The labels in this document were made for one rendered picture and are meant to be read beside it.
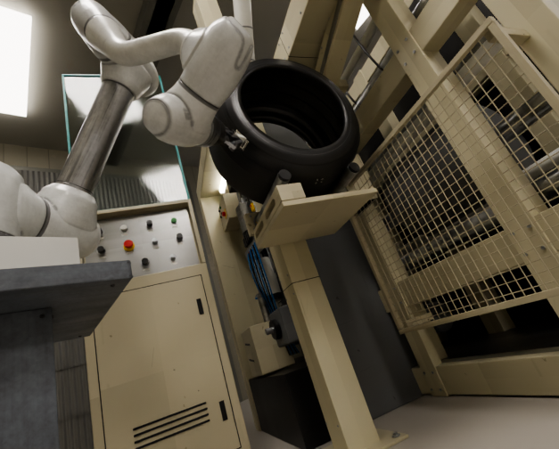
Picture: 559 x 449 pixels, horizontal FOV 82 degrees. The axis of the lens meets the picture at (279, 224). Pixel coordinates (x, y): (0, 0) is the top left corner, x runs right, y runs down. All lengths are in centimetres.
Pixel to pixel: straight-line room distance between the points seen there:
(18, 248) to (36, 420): 32
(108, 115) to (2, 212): 44
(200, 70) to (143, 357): 118
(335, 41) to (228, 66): 100
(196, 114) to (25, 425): 65
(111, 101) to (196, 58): 53
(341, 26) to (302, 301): 119
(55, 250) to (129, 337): 82
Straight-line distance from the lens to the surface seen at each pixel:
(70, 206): 108
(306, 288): 133
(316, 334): 130
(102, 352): 158
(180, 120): 72
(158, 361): 155
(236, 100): 122
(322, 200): 107
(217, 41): 73
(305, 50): 176
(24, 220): 100
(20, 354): 80
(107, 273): 71
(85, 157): 115
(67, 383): 406
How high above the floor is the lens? 38
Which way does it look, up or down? 21 degrees up
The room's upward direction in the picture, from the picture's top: 19 degrees counter-clockwise
